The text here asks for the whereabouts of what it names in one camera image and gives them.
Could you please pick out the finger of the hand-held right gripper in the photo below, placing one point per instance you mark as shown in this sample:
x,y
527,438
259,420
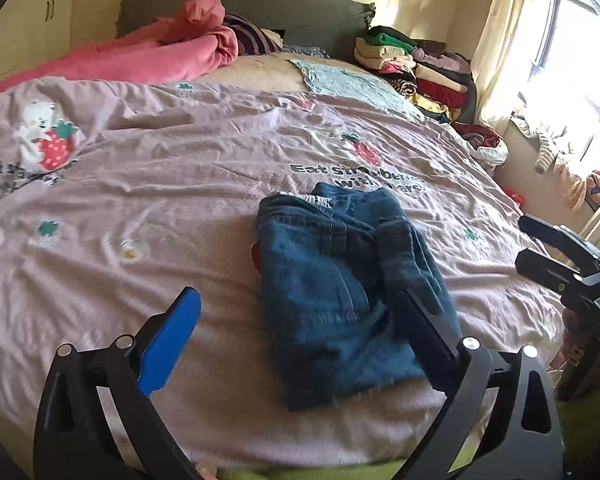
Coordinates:
x,y
560,237
545,267

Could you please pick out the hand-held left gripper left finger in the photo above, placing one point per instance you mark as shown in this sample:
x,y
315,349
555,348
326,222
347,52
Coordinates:
x,y
170,340

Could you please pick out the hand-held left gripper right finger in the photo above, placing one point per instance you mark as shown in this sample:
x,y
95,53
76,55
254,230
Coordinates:
x,y
430,335

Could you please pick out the blue denim pants lace hem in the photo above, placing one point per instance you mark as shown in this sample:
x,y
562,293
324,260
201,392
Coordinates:
x,y
320,285

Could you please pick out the small red cloth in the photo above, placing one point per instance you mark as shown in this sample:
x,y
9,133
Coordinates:
x,y
514,196

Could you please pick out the pile of pale clothes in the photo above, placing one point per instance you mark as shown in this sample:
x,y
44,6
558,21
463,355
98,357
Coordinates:
x,y
570,175

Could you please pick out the heap of loose clothes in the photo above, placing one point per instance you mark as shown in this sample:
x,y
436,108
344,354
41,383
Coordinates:
x,y
482,142

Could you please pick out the pink strawberry printed blanket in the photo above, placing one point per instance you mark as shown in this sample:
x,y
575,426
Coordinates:
x,y
130,185

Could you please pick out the window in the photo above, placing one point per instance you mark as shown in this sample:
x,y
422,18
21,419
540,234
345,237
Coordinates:
x,y
580,35

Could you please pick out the stack of folded clothes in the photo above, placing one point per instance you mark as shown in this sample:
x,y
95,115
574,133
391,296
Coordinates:
x,y
430,75

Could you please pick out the cream curtain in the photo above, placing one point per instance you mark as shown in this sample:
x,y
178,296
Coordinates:
x,y
505,35

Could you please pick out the light blue cloth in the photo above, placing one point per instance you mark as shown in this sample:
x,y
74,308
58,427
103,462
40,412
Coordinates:
x,y
350,85

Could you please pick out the beige bed sheet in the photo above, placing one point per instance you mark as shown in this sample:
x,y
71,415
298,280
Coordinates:
x,y
260,72

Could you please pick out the pink red quilt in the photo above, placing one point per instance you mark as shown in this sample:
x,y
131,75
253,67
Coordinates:
x,y
130,60

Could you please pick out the blue patterned pillow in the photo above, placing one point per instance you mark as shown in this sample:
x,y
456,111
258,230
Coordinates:
x,y
305,51

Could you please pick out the striped pillow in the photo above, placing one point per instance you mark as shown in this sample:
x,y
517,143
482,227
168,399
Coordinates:
x,y
252,35

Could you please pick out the cream wardrobe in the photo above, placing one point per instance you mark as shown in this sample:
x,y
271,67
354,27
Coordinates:
x,y
25,35

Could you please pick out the grey bed headboard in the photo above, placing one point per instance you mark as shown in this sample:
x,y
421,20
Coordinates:
x,y
290,15

